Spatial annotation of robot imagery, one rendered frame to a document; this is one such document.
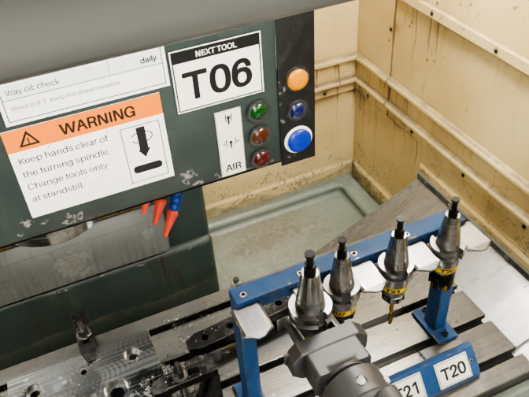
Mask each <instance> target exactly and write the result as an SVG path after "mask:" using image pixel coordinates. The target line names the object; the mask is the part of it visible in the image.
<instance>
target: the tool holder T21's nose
mask: <svg viewBox="0 0 529 397"><path fill-rule="evenodd" d="M381 292H382V299H383V300H384V301H385V302H387V303H389V304H391V305H395V304H399V303H400V302H401V301H402V300H404V298H405V295H404V293H402V294H400V295H391V294H388V293H386V292H385V291H384V290H382V291H381Z"/></svg>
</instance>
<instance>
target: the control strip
mask: <svg viewBox="0 0 529 397"><path fill-rule="evenodd" d="M275 34H276V66H277V83H278V99H279V132H280V149H281V166H284V165H288V164H290V163H294V162H296V161H300V160H303V159H306V158H311V157H313V156H315V46H314V10H313V11H309V12H306V13H300V14H296V15H293V16H289V17H284V18H279V19H276V20H275ZM295 69H304V70H305V71H306V72H307V73H308V76H309V79H308V82H307V84H306V85H305V86H304V87H303V88H302V89H301V90H298V91H294V90H291V89H290V88H289V87H288V85H287V78H288V76H289V75H290V74H291V73H292V72H293V71H294V70H295ZM298 103H303V104H304V105H305V108H306V110H305V114H304V115H303V116H302V117H300V118H293V117H292V116H291V115H290V111H291V109H292V107H293V106H294V105H295V104H298ZM257 104H264V105H265V106H266V107H267V113H266V115H265V116H264V117H263V118H261V119H260V120H254V119H253V118H252V117H251V114H250V113H251V110H252V108H253V107H254V106H255V105H257ZM269 109H270V108H269V104H268V103H267V102H266V101H265V100H262V99H258V100H256V101H254V102H252V103H251V104H250V105H249V106H248V108H247V111H246V115H247V117H248V118H249V120H250V121H252V122H260V121H262V120H264V119H265V118H266V117H267V116H268V113H269ZM261 128H264V129H266V130H267V131H268V138H267V139H266V141H264V142H263V143H255V142H254V141H253V134H254V133H255V131H256V130H258V129H261ZM298 129H306V130H307V131H309V133H310V134H311V136H312V139H311V143H310V144H309V146H308V147H307V148H306V149H305V150H303V151H301V152H293V151H292V150H290V148H289V147H288V145H287V141H288V139H289V137H290V135H291V134H292V133H293V132H294V131H296V130H298ZM270 136H271V130H270V128H269V127H268V126H267V125H265V124H259V125H257V126H255V127H254V128H252V130H251V131H250V133H249V141H250V142H251V143H252V144H253V145H254V146H261V145H263V144H265V143H267V142H268V140H269V139H270ZM261 152H267V153H269V155H270V159H269V161H268V163H267V164H266V165H263V166H258V165H256V164H255V162H254V160H255V157H256V156H257V155H258V154H259V153H261ZM271 160H272V152H271V151H270V150H269V149H268V148H260V149H258V150H256V151H255V152H254V153H253V154H252V156H251V159H250V161H251V164H252V166H253V167H255V168H257V169H261V168H264V167H265V166H267V165H268V164H269V163H270V162H271Z"/></svg>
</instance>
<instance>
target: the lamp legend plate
mask: <svg viewBox="0 0 529 397"><path fill-rule="evenodd" d="M214 117H215V123H216V135H217V142H218V148H219V155H220V167H221V173H222V177H226V176H230V175H233V174H236V173H240V172H243V171H246V159H245V151H244V142H243V133H242V117H241V108H240V106H239V107H235V108H233V109H227V110H225V111H221V112H219V113H214Z"/></svg>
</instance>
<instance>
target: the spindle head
mask: <svg viewBox="0 0 529 397"><path fill-rule="evenodd" d="M258 30H260V31H261V52H262V65H263V77H264V91H262V92H259V93H256V94H253V95H248V96H245V97H241V98H237V99H233V100H231V101H227V102H222V103H219V104H216V105H213V106H207V107H205V108H201V109H196V110H193V111H190V112H187V113H181V114H178V111H177V106H176V97H175V93H174V88H173V83H172V74H171V69H170V64H169V59H168V52H170V51H174V50H179V49H183V48H187V47H190V46H196V45H199V44H203V43H209V42H212V41H216V40H219V39H225V38H228V37H232V36H236V35H241V34H245V33H248V32H255V31H258ZM164 49H165V58H166V62H167V67H168V76H169V81H170V86H167V87H161V88H158V89H154V90H151V91H146V92H143V93H139V94H136V95H130V96H127V97H123V98H119V99H115V100H112V101H108V102H103V103H99V104H97V105H93V106H88V107H84V108H81V109H75V110H73V111H69V112H66V113H60V114H57V115H53V116H50V117H45V118H42V119H38V120H35V121H29V122H26V123H23V124H18V125H14V126H11V127H8V128H7V127H6V124H5V121H4V120H3V117H2V114H1V111H0V133H3V132H7V131H11V130H14V129H18V128H23V127H26V126H29V125H33V124H38V123H42V122H44V121H50V120H53V119H57V118H60V117H65V116H68V115H72V114H75V113H81V112H84V111H87V110H90V109H96V108H99V107H103V106H107V105H111V104H114V103H118V102H123V101H126V100H129V99H133V98H138V97H142V96H145V95H150V94H153V93H157V92H159V94H160V98H161V106H162V110H163V115H164V119H165V127H166V132H167V137H168V145H169V149H170V153H171V158H172V165H173V170H174V174H175V175H174V176H170V177H168V178H165V179H162V180H158V181H154V182H152V183H149V184H144V185H142V186H138V187H134V188H131V189H128V190H126V191H121V192H118V193H115V194H112V195H107V196H105V197H102V198H97V199H95V200H92V201H89V202H85V203H81V204H79V205H76V206H71V207H69V208H65V209H63V210H58V211H55V212H53V213H48V214H45V215H42V216H39V217H34V218H32V215H31V212H30V210H29V208H28V204H27V202H26V200H25V197H24V194H23V192H22V190H21V187H20V184H19V182H18V179H17V176H16V173H15V172H14V169H13V166H12V164H11V161H10V159H9V155H8V154H7V151H6V148H5V145H4V143H3V141H2V137H1V136H0V249H2V248H5V247H9V246H12V245H15V244H18V243H22V242H24V241H28V240H30V239H34V238H38V237H40V236H44V235H47V234H50V233H53V232H57V231H60V230H63V229H66V228H70V227H73V226H76V225H78V224H83V223H86V222H88V221H92V220H96V219H99V218H101V217H106V216H109V215H111V214H114V213H119V212H121V211H124V210H129V209H131V208H134V207H136V206H141V205H144V204H147V203H149V202H154V201H157V200H159V199H164V198H167V197H169V196H172V195H177V194H179V193H182V192H185V191H189V190H192V189H195V188H198V187H202V186H205V185H207V184H212V183H215V182H217V181H221V180H225V179H227V178H230V177H233V176H237V175H240V174H243V173H247V172H250V171H253V170H256V169H257V168H255V167H253V166H252V164H251V161H250V159H251V156H252V154H253V153H254V152H255V151H256V150H258V149H260V148H268V149H269V150H270V151H271V152H272V160H271V162H270V163H269V164H268V165H267V166H269V165H273V164H275V163H279V162H281V149H280V132H279V99H278V83H277V68H276V39H275V22H274V20H270V21H267V22H263V23H259V24H254V25H250V26H247V27H243V28H237V29H234V30H230V31H226V32H221V33H217V34H214V35H207V36H204V37H201V38H197V39H191V40H187V41H184V42H181V43H174V44H171V45H167V46H164ZM258 99H262V100H265V101H266V102H267V103H268V104H269V108H270V109H269V113H268V116H267V117H266V118H265V119H264V120H262V121H260V122H252V121H250V120H249V118H248V117H247V115H246V111H247V108H248V106H249V105H250V104H251V103H252V102H254V101H256V100H258ZM239 106H240V108H241V117H242V133H243V142H244V151H245V159H246V171H243V172H240V173H236V174H233V175H230V176H226V177H222V173H221V167H220V155H219V148H218V142H217V135H216V123H215V117H214V113H219V112H221V111H225V110H227V109H233V108H235V107H239ZM259 124H265V125H267V126H268V127H269V128H270V130H271V136H270V139H269V140H268V142H267V143H265V144H263V145H261V146H254V145H253V144H252V143H251V142H250V141H249V133H250V131H251V130H252V128H254V127H255V126H257V125H259Z"/></svg>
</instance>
